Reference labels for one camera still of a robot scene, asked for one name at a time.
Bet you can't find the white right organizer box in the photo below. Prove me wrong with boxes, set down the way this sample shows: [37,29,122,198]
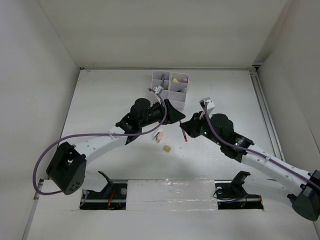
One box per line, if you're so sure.
[168,72,190,110]

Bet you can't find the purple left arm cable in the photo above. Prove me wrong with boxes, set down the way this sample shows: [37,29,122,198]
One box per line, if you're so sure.
[33,87,168,196]

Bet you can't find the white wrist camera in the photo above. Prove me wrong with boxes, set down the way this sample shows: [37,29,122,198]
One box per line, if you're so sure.
[199,97,216,115]
[151,85,164,102]

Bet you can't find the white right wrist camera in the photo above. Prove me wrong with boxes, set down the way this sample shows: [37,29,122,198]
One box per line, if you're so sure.
[199,97,216,115]

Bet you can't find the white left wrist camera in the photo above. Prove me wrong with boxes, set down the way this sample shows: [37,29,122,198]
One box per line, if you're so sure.
[151,85,164,102]

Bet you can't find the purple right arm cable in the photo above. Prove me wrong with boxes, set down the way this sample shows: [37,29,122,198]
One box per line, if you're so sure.
[199,101,320,205]

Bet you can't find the black handled scissors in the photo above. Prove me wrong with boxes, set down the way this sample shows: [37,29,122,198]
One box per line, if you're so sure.
[160,73,166,88]

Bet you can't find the white organizer box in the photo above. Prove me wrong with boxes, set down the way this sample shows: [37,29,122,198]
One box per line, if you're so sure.
[151,70,171,100]
[168,72,190,110]

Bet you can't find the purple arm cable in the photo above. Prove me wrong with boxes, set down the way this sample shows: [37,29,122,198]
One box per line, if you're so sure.
[199,101,320,205]
[33,87,168,196]

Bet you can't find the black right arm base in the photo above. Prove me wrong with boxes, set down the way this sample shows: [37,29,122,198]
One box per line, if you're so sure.
[212,171,264,210]

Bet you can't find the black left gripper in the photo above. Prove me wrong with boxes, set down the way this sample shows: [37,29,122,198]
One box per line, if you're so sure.
[139,99,185,129]

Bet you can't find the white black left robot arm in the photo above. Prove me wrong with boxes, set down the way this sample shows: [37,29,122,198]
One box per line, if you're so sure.
[46,98,185,199]

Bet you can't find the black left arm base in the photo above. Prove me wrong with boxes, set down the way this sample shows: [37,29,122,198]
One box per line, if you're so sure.
[79,171,128,211]

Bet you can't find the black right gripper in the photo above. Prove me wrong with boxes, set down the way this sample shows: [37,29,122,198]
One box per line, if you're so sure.
[179,110,224,147]

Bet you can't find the white left organizer box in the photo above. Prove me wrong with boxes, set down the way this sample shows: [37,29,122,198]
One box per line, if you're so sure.
[151,70,171,100]

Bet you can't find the pink red pen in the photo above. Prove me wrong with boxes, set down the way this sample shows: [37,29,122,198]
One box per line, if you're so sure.
[179,120,188,142]

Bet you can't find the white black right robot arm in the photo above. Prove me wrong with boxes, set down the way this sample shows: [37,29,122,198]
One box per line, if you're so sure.
[180,112,320,222]

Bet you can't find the yellow staple box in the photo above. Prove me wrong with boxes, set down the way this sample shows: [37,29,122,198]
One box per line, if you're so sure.
[163,145,171,153]

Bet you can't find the aluminium side rail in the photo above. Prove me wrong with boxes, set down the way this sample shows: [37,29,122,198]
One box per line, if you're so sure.
[249,64,286,162]

